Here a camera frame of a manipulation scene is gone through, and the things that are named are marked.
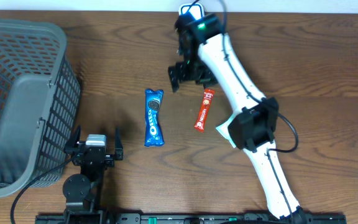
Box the red Nescafe coffee stick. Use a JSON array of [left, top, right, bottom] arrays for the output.
[[194, 88, 215, 133]]

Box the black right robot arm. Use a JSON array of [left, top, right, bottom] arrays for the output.
[[168, 12, 307, 223]]

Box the white barcode scanner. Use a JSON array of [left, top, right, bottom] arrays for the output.
[[178, 3, 204, 20]]

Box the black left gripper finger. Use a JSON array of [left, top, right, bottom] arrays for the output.
[[64, 126, 81, 152], [114, 128, 124, 161]]

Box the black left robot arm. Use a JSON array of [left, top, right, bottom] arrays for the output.
[[63, 127, 124, 224]]

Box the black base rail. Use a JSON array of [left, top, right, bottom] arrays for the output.
[[35, 212, 347, 224]]

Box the white teal wet wipes pack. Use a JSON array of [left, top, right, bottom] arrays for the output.
[[216, 118, 237, 148]]

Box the grey plastic shopping basket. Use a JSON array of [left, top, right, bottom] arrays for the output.
[[0, 19, 81, 197]]

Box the blue Oreo cookie pack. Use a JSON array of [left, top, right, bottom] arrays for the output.
[[144, 89, 165, 147]]

